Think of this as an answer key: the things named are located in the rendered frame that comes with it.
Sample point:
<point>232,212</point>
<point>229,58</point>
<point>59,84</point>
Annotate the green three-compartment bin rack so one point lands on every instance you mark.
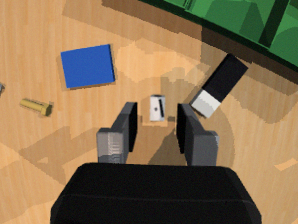
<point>252,23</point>

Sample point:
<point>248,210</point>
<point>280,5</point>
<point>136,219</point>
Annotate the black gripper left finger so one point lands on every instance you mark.
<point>115,143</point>

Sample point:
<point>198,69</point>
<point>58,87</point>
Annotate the brass bolt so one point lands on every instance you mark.
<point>44,109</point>

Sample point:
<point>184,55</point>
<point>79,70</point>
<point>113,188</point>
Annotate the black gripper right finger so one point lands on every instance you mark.
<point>199,146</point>

